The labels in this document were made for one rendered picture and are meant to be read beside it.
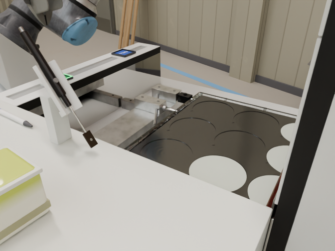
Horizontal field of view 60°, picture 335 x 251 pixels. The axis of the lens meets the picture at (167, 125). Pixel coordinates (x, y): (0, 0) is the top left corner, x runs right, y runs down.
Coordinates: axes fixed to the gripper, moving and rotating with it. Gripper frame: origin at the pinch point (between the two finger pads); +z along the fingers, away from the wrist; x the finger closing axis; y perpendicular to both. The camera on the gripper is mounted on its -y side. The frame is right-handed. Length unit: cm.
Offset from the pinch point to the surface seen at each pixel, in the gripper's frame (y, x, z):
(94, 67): 2.3, 11.5, 14.5
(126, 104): 7.9, 17.1, 26.8
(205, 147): 41.9, 1.1, 20.6
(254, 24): -27, 262, 48
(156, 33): -189, 322, 87
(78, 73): 0.9, 6.8, 15.0
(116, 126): 19.1, 0.2, 22.6
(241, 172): 51, -3, 21
